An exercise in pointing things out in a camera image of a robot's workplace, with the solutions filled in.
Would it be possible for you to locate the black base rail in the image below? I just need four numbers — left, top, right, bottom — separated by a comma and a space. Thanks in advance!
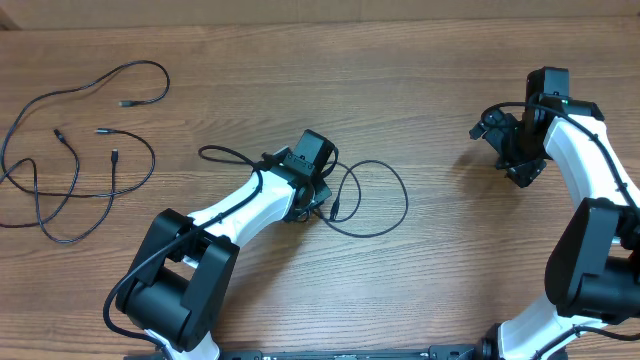
218, 344, 499, 360

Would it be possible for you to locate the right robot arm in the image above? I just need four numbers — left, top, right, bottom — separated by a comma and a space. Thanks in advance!
469, 67, 639, 359

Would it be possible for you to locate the black usb cable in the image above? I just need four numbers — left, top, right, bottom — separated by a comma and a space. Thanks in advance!
0, 59, 171, 245
0, 127, 157, 230
309, 159, 410, 239

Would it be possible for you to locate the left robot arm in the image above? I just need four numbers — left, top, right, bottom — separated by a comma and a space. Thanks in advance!
103, 130, 339, 359

